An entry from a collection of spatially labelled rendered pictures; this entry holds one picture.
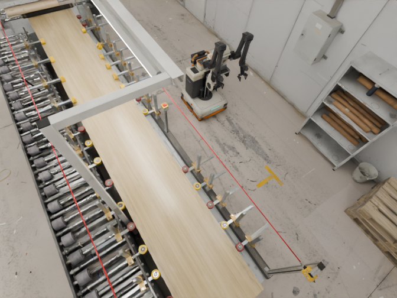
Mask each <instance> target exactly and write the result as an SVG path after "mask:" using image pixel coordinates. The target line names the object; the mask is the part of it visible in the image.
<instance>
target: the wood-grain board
mask: <svg viewBox="0 0 397 298"><path fill-rule="evenodd" d="M30 23H31V25H32V27H33V29H34V31H35V33H36V35H37V37H38V39H39V40H40V39H42V38H43V39H44V40H45V42H46V44H43V45H42V43H41V45H42V47H43V49H44V50H45V52H46V54H47V56H48V58H49V57H51V56H53V57H54V58H55V62H53V63H52V62H51V64H52V65H53V67H54V70H55V71H56V73H57V76H58V78H59V77H60V76H64V77H65V80H66V81H65V82H62V81H61V83H62V85H63V87H64V89H65V91H66V93H67V94H68V96H69V98H71V97H75V98H76V100H77V102H76V103H73V102H72V104H73V106H74V107H75V106H77V105H80V104H83V103H85V102H88V101H91V100H93V99H96V98H98V97H101V96H103V95H106V94H108V93H111V92H114V91H116V90H119V89H120V87H119V85H122V82H121V81H120V80H119V78H118V79H115V80H114V78H113V76H112V74H114V73H115V72H114V71H113V69H112V68H111V69H107V68H106V66H105V64H106V63H108V62H107V61H106V59H105V58H104V59H100V57H99V54H100V53H101V52H100V50H99V49H98V48H97V47H96V44H95V43H94V42H93V40H92V39H91V38H90V36H89V35H88V33H87V32H86V33H82V31H81V28H83V26H82V24H81V23H80V21H79V20H78V19H77V17H76V16H75V14H74V13H73V11H72V12H67V13H63V14H59V15H55V16H52V17H47V18H42V19H39V20H35V21H30ZM82 123H83V125H84V127H85V129H86V131H87V133H88V135H89V137H90V139H91V141H92V143H93V145H94V146H95V149H96V150H97V152H98V154H99V156H100V158H101V160H102V162H103V164H104V165H105V167H106V169H107V171H108V173H109V175H110V177H111V179H112V181H113V183H114V185H115V187H116V189H117V191H118V192H119V194H120V196H121V198H122V200H123V202H124V204H125V206H126V208H127V210H128V212H129V214H130V216H131V218H132V220H133V221H134V223H135V225H136V227H137V229H138V231H139V233H140V234H141V237H142V239H143V240H144V243H145V245H146V246H147V248H148V250H149V252H150V254H151V256H152V258H153V260H154V262H155V263H156V265H157V267H158V269H159V271H160V273H161V275H162V277H163V279H164V281H165V283H166V285H167V287H168V289H169V291H170V292H171V294H172V296H173V298H255V297H256V296H257V295H258V294H259V293H260V292H261V291H263V290H264V288H263V287H262V286H261V284H260V282H259V281H258V279H257V278H256V277H255V275H254V274H253V272H252V271H251V269H250V268H249V267H248V265H247V264H246V262H245V261H244V259H243V258H242V256H241V255H240V254H239V252H238V251H237V249H236V248H235V246H234V245H233V243H232V242H231V240H230V239H229V237H228V236H227V235H226V233H225V232H224V230H223V229H222V227H221V226H220V225H219V223H218V221H217V220H216V218H215V217H214V216H213V214H212V213H211V211H210V210H209V209H208V207H207V206H206V204H205V203H204V201H203V200H202V198H201V197H200V195H199V194H198V193H197V191H196V190H195V188H194V187H193V185H192V184H191V183H190V181H189V179H188V178H187V176H186V175H185V174H184V172H183V171H182V169H181V168H180V166H179V165H178V164H177V162H176V161H175V159H174V158H173V156H172V155H171V153H170V152H169V150H168V149H167V148H166V146H165V145H164V143H163V142H162V141H161V139H160V137H159V136H158V134H157V133H156V132H155V130H154V129H153V127H152V126H151V124H150V123H149V122H148V120H147V119H146V117H145V115H144V114H143V113H142V111H141V110H140V108H139V107H138V105H137V104H136V103H135V101H134V100H131V101H129V102H126V103H123V104H121V105H119V106H116V107H114V108H111V109H109V110H107V111H104V112H101V113H99V114H97V115H94V116H91V117H90V118H87V119H84V120H82Z"/></svg>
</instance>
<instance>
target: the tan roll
mask: <svg viewBox="0 0 397 298"><path fill-rule="evenodd" d="M63 1H68V0H41V1H36V2H31V3H27V4H22V5H17V6H14V7H9V8H4V11H5V12H1V13H0V15H5V14H7V16H8V17H13V16H16V15H21V14H26V13H29V12H34V11H39V10H42V9H47V8H51V7H56V6H59V4H58V3H59V2H63Z"/></svg>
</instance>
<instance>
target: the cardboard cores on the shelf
mask: <svg viewBox="0 0 397 298"><path fill-rule="evenodd" d="M358 76H359V78H358V79H357V81H359V82H360V83H361V84H363V85H364V86H365V87H367V88H368V89H369V90H370V89H371V88H372V87H373V86H374V85H375V84H376V83H375V82H374V81H372V80H371V79H369V78H368V77H367V76H365V75H364V74H363V73H361V72H360V73H359V74H358ZM374 94H376V95H377V96H378V97H380V98H381V99H382V100H384V101H385V102H386V103H388V104H389V105H390V106H391V107H393V108H394V109H397V98H396V97H394V96H393V95H392V94H390V93H389V92H388V91H386V90H384V88H382V87H380V88H379V89H378V90H377V91H376V92H375V93H374ZM331 97H332V98H333V99H335V101H334V102H333V103H332V104H333V105H335V106H336V107H337V108H338V109H339V110H341V111H342V113H344V114H345V115H346V116H347V117H348V118H350V119H351V120H352V121H353V122H354V123H355V124H356V125H358V126H359V127H360V128H361V129H362V130H363V131H364V132H365V133H368V132H369V131H370V130H371V131H372V132H374V133H375V134H377V133H378V132H379V131H381V129H379V128H380V127H382V126H383V125H385V124H386V123H387V122H385V121H384V120H383V119H382V118H381V117H379V116H378V115H376V114H375V113H374V112H373V111H372V110H371V109H369V108H368V107H367V106H366V105H364V104H363V103H361V101H359V100H358V99H356V98H355V97H354V96H353V95H351V94H350V93H348V91H345V92H344V93H343V92H342V91H340V90H338V91H337V92H334V93H332V94H331ZM325 108H326V109H328V110H329V111H330V113H329V114H328V115H326V114H323V115H322V116H321V117H322V118H323V119H324V120H325V121H327V122H328V123H329V124H330V125H331V126H332V127H334V128H335V129H336V130H337V131H338V132H339V133H340V134H342V135H343V136H344V137H346V138H347V139H348V140H349V141H350V142H351V143H352V144H354V145H355V146H356V145H358V144H359V143H360V142H358V140H357V139H358V138H360V139H361V140H362V141H363V142H366V141H367V139H366V138H365V137H364V136H363V135H362V134H361V133H359V132H358V131H357V130H356V129H355V128H354V127H353V126H352V125H350V124H349V123H347V122H346V121H345V120H344V119H343V118H341V117H340V116H339V115H337V114H336V113H335V112H334V111H333V110H332V109H331V108H329V107H328V106H327V105H326V106H325Z"/></svg>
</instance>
